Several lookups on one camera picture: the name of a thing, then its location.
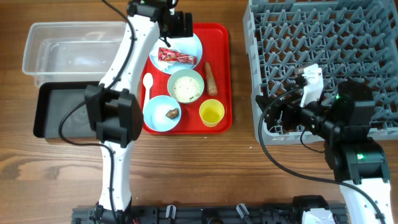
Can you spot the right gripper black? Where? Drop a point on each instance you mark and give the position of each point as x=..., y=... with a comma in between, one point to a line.
x=277, y=106

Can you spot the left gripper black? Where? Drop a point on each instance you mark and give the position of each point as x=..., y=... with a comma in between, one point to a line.
x=178, y=32

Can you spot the red snack wrapper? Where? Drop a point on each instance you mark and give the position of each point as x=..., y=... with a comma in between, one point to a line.
x=169, y=55

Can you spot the green bowl with rice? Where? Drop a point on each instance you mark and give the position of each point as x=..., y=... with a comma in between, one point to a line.
x=186, y=86

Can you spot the yellow plastic cup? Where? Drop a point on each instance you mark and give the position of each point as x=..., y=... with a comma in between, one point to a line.
x=211, y=112

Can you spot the brown food scrap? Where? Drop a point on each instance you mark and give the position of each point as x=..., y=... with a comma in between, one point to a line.
x=172, y=114

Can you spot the small light blue bowl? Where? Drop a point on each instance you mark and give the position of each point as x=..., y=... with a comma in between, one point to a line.
x=155, y=113

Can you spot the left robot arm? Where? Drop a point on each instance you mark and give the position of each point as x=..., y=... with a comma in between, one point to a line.
x=113, y=110

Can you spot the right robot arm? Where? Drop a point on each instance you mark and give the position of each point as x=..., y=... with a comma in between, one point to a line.
x=358, y=162

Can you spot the grey dishwasher rack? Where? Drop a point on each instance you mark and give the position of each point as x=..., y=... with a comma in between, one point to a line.
x=349, y=40

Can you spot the large light blue plate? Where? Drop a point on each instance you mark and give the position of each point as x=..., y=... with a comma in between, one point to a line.
x=187, y=45

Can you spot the white plastic spoon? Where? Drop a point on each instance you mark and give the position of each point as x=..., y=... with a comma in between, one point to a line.
x=148, y=82

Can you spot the red plastic tray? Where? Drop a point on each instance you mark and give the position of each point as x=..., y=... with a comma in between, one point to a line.
x=215, y=42

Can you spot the clear plastic bin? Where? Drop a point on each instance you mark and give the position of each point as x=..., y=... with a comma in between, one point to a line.
x=71, y=51

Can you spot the black plastic tray bin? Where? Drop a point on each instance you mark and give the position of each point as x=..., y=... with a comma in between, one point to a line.
x=57, y=99

